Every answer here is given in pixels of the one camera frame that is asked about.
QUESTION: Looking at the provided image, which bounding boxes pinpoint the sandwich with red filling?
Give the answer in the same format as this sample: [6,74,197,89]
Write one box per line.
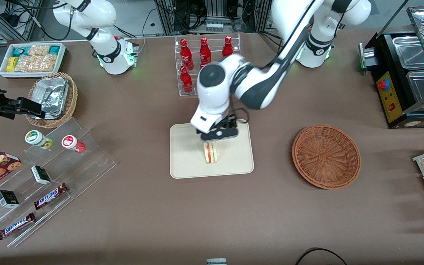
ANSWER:
[203,141,219,165]

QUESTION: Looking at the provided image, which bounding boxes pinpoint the aluminium foil tray stack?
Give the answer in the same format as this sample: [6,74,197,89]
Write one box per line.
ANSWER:
[31,76,69,120]

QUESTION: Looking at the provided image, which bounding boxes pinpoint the cream plastic tray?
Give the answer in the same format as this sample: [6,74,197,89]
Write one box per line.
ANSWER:
[170,123,255,180]

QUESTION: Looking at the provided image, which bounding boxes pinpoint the light wicker basket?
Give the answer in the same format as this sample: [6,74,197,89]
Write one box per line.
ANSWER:
[25,71,78,129]

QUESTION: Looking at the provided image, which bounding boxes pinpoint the brown wicker basket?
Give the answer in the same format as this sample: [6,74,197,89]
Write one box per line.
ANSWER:
[291,124,362,190]

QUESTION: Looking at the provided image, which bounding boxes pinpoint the green lid sunflower cup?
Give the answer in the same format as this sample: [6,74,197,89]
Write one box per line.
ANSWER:
[25,130,53,150]

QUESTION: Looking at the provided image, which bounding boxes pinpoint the white rectangular snack container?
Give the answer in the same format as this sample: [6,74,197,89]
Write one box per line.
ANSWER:
[0,42,67,79]

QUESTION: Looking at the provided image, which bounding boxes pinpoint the clear bag of peanuts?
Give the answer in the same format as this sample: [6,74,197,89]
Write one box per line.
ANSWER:
[28,45,51,57]
[15,55,56,73]

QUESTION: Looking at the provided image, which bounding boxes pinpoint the red lid yogurt cup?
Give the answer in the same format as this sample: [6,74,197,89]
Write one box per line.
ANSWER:
[61,135,86,153]

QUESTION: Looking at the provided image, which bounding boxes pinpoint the small black carton box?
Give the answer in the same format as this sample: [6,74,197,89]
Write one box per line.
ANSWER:
[31,165,52,185]

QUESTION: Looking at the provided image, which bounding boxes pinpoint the clear acrylic stepped display stand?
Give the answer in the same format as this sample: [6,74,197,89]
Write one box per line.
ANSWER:
[0,117,117,248]

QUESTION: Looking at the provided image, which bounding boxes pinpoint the clear acrylic bottle rack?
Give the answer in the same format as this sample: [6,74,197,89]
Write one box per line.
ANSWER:
[174,33,241,97]

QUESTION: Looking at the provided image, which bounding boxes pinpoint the black Face carton box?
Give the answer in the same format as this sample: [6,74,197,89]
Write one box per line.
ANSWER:
[0,190,20,209]

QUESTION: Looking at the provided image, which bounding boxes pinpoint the Snickers chocolate bar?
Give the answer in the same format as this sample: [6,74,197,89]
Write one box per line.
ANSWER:
[0,212,36,240]
[34,183,69,211]

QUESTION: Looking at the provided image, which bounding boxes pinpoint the black food warmer appliance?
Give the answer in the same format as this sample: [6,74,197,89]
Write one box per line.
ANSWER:
[358,5,424,129]

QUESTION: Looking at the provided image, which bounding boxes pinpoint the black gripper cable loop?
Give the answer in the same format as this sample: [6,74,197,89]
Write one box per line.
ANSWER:
[230,108,250,124]

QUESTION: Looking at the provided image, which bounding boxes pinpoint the black cable behind table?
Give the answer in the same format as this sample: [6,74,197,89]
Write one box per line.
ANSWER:
[140,7,169,52]

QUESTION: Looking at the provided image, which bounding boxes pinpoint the black floor cable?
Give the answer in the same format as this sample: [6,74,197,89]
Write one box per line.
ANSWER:
[294,247,349,265]

